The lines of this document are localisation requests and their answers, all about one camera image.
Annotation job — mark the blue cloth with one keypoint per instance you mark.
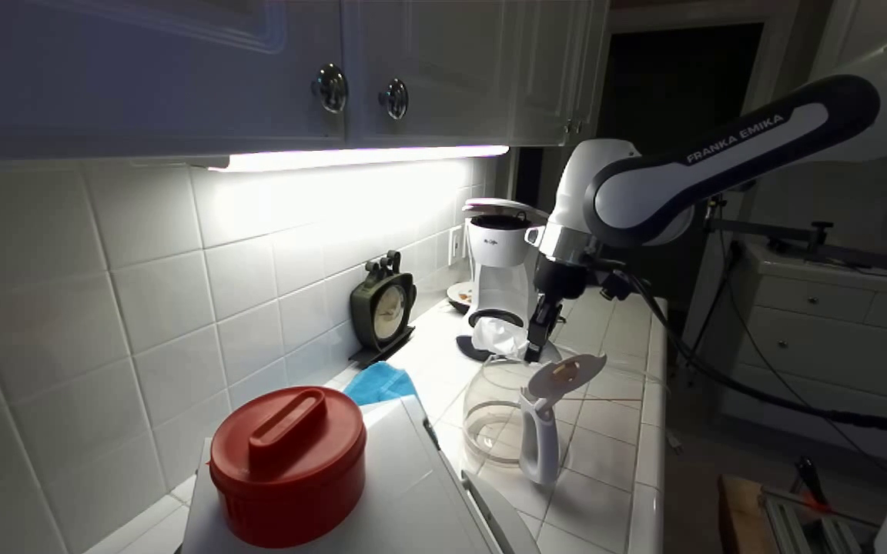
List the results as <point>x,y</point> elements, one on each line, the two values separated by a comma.
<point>379,383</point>

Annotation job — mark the white drawer dresser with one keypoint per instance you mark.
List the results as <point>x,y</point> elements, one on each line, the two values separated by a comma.
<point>804,332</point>

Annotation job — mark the white coffee maker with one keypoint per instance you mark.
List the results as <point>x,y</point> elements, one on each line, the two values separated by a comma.
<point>499,255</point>

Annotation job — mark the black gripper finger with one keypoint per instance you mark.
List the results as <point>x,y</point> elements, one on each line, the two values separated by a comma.
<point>540,329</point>

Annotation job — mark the black kitchen scale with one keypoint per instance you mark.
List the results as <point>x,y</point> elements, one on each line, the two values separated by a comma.
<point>379,308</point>

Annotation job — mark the red round lid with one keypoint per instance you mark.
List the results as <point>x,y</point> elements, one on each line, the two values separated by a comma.
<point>289,467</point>

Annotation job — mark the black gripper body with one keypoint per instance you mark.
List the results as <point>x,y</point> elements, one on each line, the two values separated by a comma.
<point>562,280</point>

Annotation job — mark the white upper cabinets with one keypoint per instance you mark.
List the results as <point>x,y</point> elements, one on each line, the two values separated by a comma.
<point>130,78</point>

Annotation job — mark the under-cabinet light strip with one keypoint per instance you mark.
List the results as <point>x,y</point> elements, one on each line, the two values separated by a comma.
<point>289,162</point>

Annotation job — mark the right cabinet knob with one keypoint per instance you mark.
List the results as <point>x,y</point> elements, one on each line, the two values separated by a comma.
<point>394,101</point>

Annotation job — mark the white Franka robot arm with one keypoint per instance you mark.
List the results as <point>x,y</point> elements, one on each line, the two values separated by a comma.
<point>613,197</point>

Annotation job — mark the left cabinet knob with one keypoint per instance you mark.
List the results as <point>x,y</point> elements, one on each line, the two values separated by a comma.
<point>331,86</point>

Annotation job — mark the cabinet knob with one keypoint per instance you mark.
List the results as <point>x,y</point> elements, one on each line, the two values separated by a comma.
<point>331,86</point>
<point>394,101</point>

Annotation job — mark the white plate with food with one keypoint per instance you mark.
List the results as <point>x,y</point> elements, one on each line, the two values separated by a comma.
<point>461,294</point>

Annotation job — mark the glass coffee pot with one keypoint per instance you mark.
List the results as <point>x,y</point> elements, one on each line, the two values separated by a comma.
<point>512,412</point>

